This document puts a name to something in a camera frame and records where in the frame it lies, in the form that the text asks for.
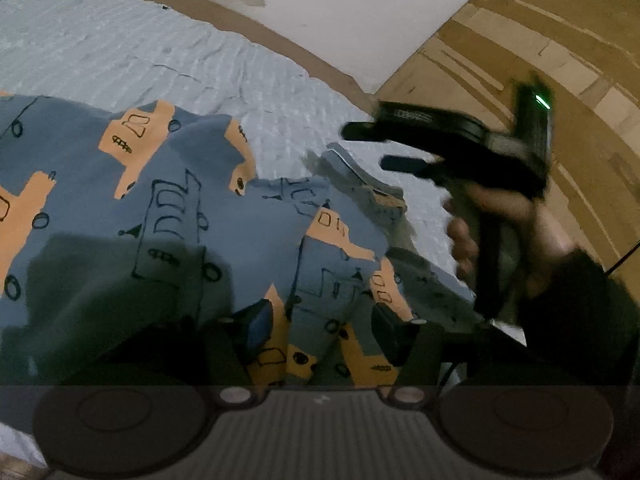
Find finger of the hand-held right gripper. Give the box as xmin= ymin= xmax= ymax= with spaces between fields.
xmin=379 ymin=154 xmax=447 ymax=180
xmin=340 ymin=121 xmax=403 ymax=145

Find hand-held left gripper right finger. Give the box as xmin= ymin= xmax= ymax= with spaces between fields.
xmin=371 ymin=304 xmax=548 ymax=406

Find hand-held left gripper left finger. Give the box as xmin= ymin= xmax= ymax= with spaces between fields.
xmin=202 ymin=299 xmax=277 ymax=406

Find blue pants with orange print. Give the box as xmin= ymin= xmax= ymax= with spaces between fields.
xmin=0 ymin=91 xmax=478 ymax=388

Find person's right hand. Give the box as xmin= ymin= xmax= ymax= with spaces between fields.
xmin=444 ymin=184 xmax=576 ymax=311

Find wooden plywood board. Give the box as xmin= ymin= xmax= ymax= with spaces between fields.
xmin=375 ymin=0 xmax=640 ymax=311

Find light blue deer-print bedspread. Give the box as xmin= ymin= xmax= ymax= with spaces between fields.
xmin=0 ymin=0 xmax=528 ymax=467

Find brown bed frame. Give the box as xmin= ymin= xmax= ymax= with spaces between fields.
xmin=20 ymin=0 xmax=383 ymax=108

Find thin black cable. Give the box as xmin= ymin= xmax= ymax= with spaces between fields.
xmin=604 ymin=241 xmax=640 ymax=277

